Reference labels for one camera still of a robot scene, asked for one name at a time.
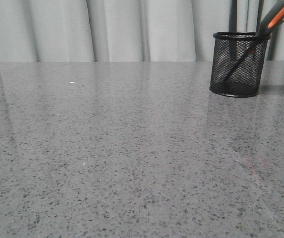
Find grey orange handled scissors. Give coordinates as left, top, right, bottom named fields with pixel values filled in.
left=225, top=0, right=284, bottom=81

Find grey pleated curtain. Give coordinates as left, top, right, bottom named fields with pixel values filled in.
left=0, top=0, right=275, bottom=62

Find black wire mesh bucket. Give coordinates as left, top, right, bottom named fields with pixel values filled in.
left=209, top=32, right=271, bottom=98

